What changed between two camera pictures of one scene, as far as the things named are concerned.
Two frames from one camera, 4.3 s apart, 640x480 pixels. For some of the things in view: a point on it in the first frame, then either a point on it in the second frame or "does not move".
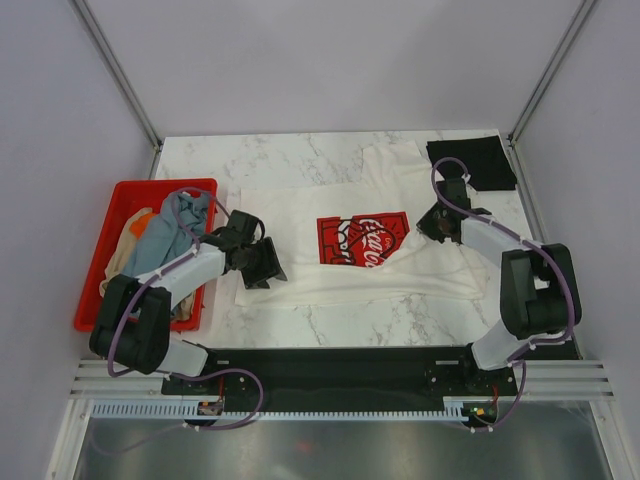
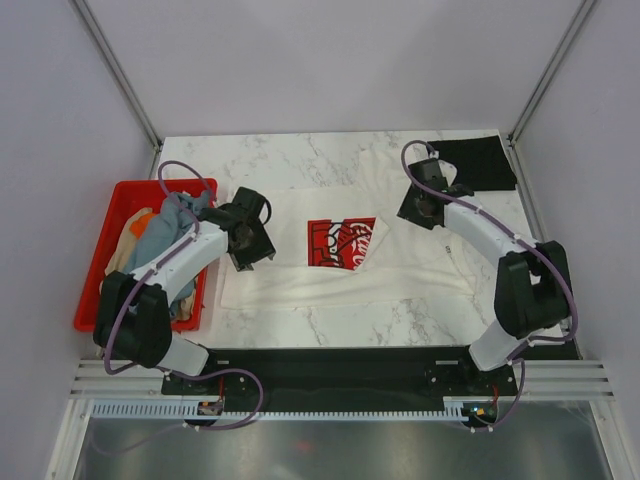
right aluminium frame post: x=551 y=72 does not move
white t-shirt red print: x=359 y=242 does not move
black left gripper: x=269 y=267 → x=262 y=249
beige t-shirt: x=118 y=257 does not move
